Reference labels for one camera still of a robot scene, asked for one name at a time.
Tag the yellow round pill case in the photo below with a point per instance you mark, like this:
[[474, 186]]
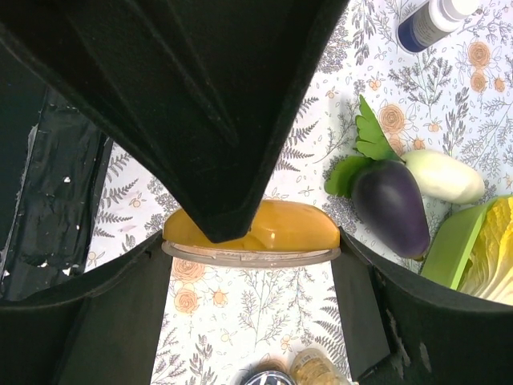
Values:
[[282, 234]]

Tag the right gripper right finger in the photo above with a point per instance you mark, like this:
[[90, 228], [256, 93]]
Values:
[[401, 328]]

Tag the white blue pill bottle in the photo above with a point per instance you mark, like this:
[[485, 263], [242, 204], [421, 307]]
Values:
[[433, 21]]

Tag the small glass pill jar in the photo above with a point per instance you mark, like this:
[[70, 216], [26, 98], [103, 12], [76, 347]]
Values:
[[312, 367]]

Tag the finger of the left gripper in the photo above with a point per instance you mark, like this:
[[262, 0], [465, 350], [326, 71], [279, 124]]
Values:
[[202, 93]]

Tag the purple eggplant toy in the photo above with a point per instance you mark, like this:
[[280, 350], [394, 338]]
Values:
[[387, 198]]

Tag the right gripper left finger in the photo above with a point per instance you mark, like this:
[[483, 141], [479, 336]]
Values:
[[102, 327]]

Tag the blue round pill case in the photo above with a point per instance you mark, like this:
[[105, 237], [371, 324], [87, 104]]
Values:
[[266, 375]]

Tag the white radish toy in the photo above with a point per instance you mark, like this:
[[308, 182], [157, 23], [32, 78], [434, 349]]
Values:
[[443, 177]]

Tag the green plastic tray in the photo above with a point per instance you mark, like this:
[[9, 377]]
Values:
[[452, 245]]

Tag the floral table mat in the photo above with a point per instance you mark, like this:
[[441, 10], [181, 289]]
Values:
[[454, 97]]

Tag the black base frame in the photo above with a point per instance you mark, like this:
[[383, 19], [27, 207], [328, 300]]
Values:
[[53, 165]]

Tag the yellow napa cabbage toy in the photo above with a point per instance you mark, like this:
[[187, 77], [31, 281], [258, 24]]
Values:
[[488, 274]]

